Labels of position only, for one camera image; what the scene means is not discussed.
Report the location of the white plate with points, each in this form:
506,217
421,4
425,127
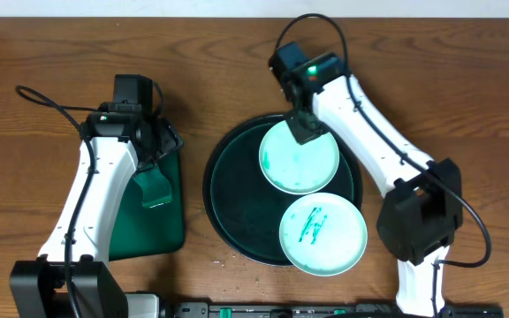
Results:
323,234
294,168

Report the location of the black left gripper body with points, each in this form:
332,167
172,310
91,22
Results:
166,144

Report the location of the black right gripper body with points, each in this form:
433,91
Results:
305,127

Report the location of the white plate top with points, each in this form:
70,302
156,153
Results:
294,168

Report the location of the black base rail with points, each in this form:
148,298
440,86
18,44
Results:
205,310

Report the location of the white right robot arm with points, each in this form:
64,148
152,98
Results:
421,210

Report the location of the rectangular green water tray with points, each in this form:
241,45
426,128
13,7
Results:
140,231

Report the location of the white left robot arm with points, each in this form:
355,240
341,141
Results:
122,145

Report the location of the green scrub sponge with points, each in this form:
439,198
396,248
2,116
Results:
155,187

